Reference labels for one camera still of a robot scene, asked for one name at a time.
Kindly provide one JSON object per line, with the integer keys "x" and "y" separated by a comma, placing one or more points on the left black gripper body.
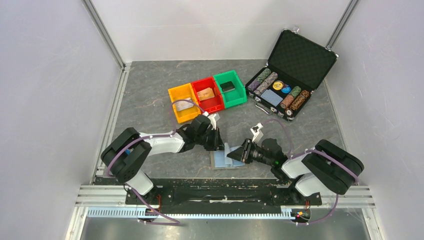
{"x": 206, "y": 139}

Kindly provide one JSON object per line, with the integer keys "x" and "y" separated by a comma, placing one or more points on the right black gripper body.
{"x": 254, "y": 153}

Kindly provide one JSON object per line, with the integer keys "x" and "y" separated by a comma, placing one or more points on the grey card holder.
{"x": 220, "y": 161}

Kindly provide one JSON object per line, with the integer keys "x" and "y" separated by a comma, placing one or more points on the white credit card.
{"x": 182, "y": 106}

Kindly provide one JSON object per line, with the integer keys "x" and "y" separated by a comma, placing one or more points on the tan card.
{"x": 205, "y": 94}

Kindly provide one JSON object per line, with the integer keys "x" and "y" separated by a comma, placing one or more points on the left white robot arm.
{"x": 125, "y": 156}

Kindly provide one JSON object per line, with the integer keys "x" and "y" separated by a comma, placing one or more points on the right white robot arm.
{"x": 323, "y": 167}

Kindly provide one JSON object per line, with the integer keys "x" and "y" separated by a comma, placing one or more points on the silver card in yellow bin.
{"x": 187, "y": 101}

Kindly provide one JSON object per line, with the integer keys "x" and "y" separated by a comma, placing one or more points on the blue playing card deck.
{"x": 271, "y": 97}

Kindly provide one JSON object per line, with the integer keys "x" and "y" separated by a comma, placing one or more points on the red plastic bin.
{"x": 213, "y": 105}

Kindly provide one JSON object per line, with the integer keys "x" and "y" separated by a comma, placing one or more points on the yellow plastic bin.
{"x": 182, "y": 92}

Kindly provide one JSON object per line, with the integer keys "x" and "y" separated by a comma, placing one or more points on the green plastic bin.
{"x": 235, "y": 97}

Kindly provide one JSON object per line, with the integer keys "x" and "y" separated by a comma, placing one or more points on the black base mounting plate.
{"x": 226, "y": 196}

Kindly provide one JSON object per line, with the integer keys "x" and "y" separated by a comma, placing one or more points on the brown poker chip row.
{"x": 295, "y": 93}

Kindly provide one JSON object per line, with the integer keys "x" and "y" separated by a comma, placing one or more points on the purple poker chip row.
{"x": 257, "y": 88}

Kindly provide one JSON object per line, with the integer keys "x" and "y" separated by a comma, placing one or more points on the yellow dealer button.
{"x": 278, "y": 85}

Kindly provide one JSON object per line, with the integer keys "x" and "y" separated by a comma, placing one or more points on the blue dealer button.
{"x": 286, "y": 89}

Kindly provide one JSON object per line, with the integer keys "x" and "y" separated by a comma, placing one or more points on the green poker chip row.
{"x": 263, "y": 75}

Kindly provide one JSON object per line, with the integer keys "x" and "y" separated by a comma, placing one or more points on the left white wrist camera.
{"x": 213, "y": 117}

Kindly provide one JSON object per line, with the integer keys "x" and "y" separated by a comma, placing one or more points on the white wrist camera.
{"x": 257, "y": 132}
{"x": 213, "y": 117}

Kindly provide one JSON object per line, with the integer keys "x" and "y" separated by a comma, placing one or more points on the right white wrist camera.
{"x": 257, "y": 132}

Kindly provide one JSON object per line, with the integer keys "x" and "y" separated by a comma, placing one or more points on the left aluminium frame post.
{"x": 96, "y": 18}

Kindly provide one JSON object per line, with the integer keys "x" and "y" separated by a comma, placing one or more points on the aluminium frame post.
{"x": 347, "y": 14}
{"x": 96, "y": 18}

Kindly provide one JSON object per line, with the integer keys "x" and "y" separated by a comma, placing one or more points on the right aluminium frame post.
{"x": 347, "y": 14}

